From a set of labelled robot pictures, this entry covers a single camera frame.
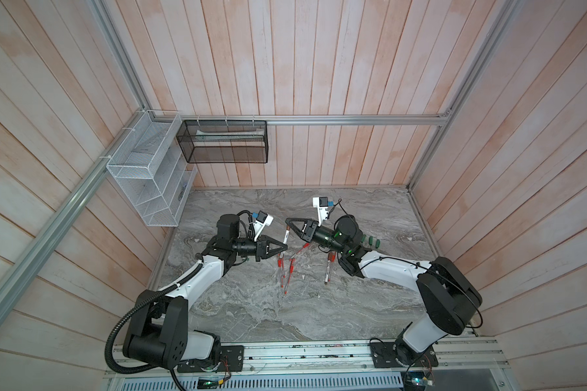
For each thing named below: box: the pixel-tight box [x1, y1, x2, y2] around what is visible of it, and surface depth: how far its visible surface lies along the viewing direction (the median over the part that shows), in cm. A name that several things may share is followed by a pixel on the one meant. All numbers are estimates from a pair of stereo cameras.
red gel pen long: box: [283, 258, 295, 295], surface depth 95 cm
